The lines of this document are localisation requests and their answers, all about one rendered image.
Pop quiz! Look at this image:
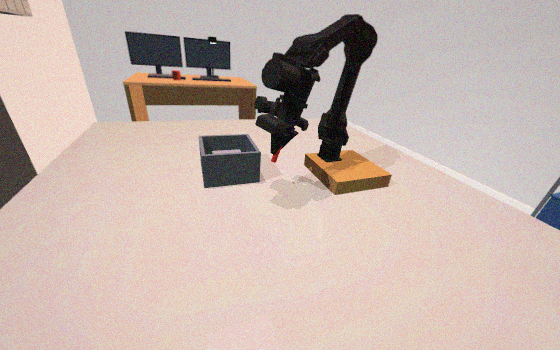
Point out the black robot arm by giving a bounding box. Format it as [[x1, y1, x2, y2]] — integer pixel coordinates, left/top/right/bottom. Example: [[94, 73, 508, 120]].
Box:
[[254, 14, 377, 162]]

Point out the red peg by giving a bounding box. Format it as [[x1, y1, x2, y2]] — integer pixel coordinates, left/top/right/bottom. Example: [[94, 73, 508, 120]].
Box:
[[271, 146, 282, 163]]

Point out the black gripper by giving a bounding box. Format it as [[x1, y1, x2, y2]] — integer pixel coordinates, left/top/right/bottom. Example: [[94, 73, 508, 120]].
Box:
[[255, 92, 309, 154]]

